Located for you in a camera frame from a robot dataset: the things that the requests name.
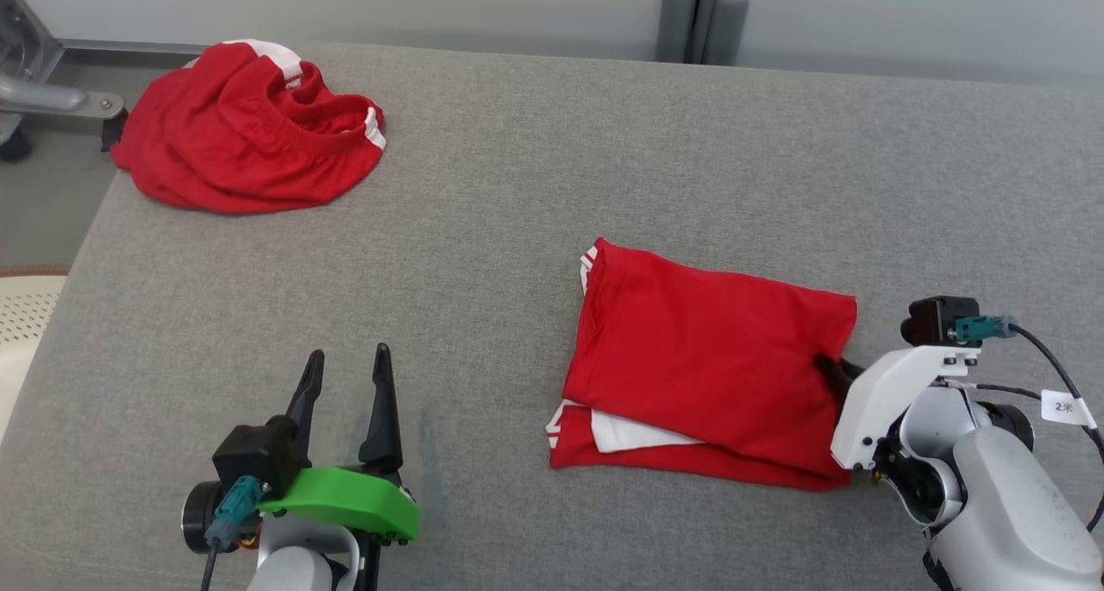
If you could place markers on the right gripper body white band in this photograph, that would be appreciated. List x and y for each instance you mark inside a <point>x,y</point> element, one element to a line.
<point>880,392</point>

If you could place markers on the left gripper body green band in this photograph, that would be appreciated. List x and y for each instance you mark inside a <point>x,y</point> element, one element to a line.
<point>354,500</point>

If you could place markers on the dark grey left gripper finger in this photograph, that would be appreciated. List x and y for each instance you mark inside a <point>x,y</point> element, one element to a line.
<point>310,392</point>
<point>382,418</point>

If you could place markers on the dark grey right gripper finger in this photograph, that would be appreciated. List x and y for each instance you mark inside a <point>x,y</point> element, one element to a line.
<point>835,373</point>

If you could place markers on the red white basketball jersey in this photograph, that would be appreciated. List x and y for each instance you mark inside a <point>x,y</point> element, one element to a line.
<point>707,349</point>

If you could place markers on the red shorts with white stripes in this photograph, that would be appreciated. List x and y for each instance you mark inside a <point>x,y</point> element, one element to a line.
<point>233,142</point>

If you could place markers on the beige perforated laundry basket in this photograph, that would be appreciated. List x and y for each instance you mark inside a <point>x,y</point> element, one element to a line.
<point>21,332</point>

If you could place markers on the grey metal stand base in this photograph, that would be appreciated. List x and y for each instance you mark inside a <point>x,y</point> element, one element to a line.
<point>43,99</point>

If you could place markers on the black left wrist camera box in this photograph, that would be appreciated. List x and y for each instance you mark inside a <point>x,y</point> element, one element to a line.
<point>254,453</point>

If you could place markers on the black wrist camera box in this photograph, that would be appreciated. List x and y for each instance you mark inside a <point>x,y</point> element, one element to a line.
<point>254,453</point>
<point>936,319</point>

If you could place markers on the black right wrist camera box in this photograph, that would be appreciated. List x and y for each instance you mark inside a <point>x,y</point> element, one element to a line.
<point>936,319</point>

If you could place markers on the grey partition post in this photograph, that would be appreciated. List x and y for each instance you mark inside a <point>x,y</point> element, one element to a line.
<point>700,13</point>

